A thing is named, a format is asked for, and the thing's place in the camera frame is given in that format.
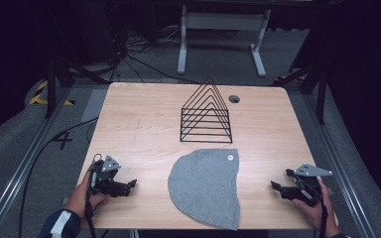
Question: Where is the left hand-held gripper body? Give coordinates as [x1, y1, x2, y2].
[89, 154, 129, 198]

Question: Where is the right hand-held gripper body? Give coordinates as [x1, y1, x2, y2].
[279, 163, 333, 208]

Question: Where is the person's right hand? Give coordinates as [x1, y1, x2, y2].
[292, 179, 341, 238]

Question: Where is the person's left hand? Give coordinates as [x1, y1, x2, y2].
[64, 170, 109, 220]

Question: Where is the grey felt cloth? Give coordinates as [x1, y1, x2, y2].
[167, 148, 241, 232]

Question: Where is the black metal stand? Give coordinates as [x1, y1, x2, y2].
[44, 55, 111, 120]
[270, 61, 329, 126]

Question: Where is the yellow black hazard tape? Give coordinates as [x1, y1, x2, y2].
[28, 79, 76, 107]

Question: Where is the right hand-held gripper cable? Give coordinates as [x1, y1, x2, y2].
[292, 178, 329, 238]

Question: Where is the hand-held gripper cable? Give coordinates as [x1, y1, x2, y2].
[83, 153, 104, 238]
[292, 178, 329, 238]

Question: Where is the left hand-held gripper cable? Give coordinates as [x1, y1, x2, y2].
[83, 153, 104, 238]

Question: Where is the aluminium floor rail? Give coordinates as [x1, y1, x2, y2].
[0, 84, 73, 238]
[302, 92, 377, 238]

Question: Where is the long black floor cable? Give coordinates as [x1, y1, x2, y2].
[17, 116, 100, 238]

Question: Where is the black wire triangular rack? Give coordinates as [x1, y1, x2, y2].
[179, 76, 234, 145]

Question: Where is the bundle of black floor cables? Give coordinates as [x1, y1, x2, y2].
[108, 24, 202, 85]

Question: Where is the white metal table frame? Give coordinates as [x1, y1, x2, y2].
[177, 4, 273, 78]

